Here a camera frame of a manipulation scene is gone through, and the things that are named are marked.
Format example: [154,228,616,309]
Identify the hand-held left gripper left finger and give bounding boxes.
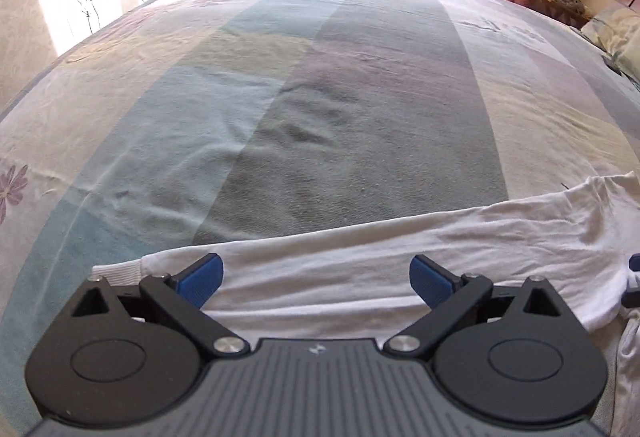
[70,253,251,360]

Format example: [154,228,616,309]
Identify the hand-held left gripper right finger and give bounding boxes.
[385,254,571,360]

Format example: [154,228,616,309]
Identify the white printed long-sleeve shirt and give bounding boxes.
[92,172,640,437]

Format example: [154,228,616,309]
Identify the wooden nightstand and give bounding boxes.
[520,0,591,25]

